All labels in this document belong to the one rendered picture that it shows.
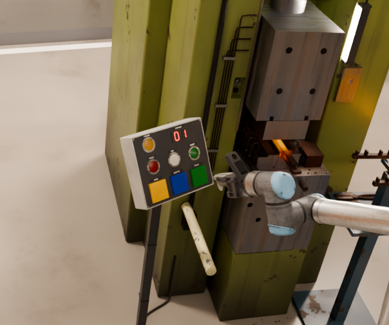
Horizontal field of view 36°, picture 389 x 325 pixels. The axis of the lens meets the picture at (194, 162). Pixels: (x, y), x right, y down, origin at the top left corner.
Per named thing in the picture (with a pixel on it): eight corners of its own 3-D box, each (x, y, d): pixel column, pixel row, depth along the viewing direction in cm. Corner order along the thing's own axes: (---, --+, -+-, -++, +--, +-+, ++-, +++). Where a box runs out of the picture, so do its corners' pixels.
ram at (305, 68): (338, 120, 263) (364, 33, 241) (255, 120, 252) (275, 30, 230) (301, 76, 296) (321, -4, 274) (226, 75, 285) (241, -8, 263)
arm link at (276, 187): (280, 204, 201) (276, 175, 200) (254, 201, 211) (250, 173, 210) (299, 197, 207) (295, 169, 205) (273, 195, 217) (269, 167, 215)
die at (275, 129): (304, 139, 264) (310, 120, 259) (262, 140, 259) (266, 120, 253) (271, 93, 297) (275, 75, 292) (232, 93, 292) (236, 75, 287)
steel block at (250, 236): (307, 248, 297) (331, 175, 272) (234, 254, 286) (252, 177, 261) (268, 180, 341) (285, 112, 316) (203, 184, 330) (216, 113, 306)
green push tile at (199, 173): (208, 182, 243) (205, 164, 242) (194, 188, 239) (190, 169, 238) (206, 182, 244) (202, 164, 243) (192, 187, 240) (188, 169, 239)
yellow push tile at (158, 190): (169, 197, 232) (165, 178, 230) (153, 203, 227) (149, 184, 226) (166, 197, 233) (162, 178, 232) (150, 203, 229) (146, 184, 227)
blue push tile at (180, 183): (189, 189, 237) (185, 171, 236) (174, 195, 233) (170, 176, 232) (187, 189, 238) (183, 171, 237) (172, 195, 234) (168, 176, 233)
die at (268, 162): (296, 167, 273) (301, 152, 268) (255, 169, 267) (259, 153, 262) (265, 120, 306) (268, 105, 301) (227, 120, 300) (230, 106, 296)
